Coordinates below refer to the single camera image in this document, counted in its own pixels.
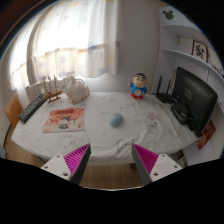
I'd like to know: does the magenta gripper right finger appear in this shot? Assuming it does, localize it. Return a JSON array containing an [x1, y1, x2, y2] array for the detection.
[[131, 144, 182, 185]]

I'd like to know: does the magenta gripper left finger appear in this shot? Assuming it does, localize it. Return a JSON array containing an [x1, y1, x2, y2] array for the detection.
[[42, 144, 91, 185]]

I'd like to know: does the red illustrated mouse pad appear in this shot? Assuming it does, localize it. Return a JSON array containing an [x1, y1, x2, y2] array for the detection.
[[42, 107, 84, 133]]

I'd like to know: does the light blue round mouse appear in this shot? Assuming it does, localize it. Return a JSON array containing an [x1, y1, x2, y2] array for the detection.
[[109, 113, 123, 127]]

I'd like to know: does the white patterned tablecloth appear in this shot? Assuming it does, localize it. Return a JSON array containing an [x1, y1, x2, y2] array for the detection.
[[12, 92, 197, 166]]

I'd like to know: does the black box near monitor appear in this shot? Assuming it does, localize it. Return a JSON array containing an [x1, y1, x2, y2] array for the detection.
[[171, 103, 192, 125]]

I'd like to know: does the red paper under monitor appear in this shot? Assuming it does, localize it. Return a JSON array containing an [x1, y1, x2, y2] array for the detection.
[[197, 121, 216, 150]]

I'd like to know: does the black keyboard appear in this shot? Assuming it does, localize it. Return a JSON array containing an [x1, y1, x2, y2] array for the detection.
[[18, 94, 46, 123]]

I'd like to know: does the black wifi router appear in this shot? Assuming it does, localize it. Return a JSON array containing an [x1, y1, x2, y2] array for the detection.
[[156, 77, 177, 104]]

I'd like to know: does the wooden model sailing ship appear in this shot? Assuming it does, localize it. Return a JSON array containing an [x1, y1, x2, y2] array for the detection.
[[43, 76, 63, 103]]

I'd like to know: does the cartoon boy figurine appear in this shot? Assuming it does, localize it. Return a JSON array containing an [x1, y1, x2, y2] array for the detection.
[[128, 73, 147, 99]]

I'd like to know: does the orange wooden chair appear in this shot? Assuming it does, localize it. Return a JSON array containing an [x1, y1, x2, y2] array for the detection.
[[4, 95, 23, 128]]

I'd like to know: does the black computer monitor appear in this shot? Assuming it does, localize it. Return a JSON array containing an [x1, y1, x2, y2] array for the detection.
[[172, 67, 218, 137]]

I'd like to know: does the framed calligraphy picture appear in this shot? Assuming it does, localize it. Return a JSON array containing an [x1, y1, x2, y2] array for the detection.
[[192, 40, 208, 62]]

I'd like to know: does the white sheer curtain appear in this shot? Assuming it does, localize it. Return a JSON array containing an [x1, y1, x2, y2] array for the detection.
[[8, 0, 120, 89]]

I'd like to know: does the white wall shelf unit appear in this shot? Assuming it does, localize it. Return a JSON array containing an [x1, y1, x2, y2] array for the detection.
[[152, 6, 224, 165]]

